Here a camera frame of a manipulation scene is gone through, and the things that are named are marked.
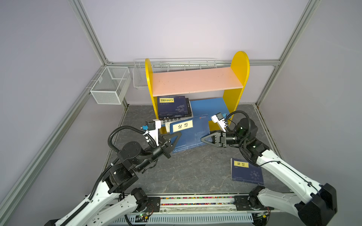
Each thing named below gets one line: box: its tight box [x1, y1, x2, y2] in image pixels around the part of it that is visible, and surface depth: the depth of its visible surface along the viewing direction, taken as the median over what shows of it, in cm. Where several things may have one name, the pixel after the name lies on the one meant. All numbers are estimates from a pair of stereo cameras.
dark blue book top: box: [157, 96, 192, 121], surface depth 89 cm
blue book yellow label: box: [230, 157, 264, 185], surface depth 84 cm
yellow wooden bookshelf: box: [145, 50, 250, 132], surface depth 75 cm
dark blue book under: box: [169, 113, 211, 154], surface depth 58 cm
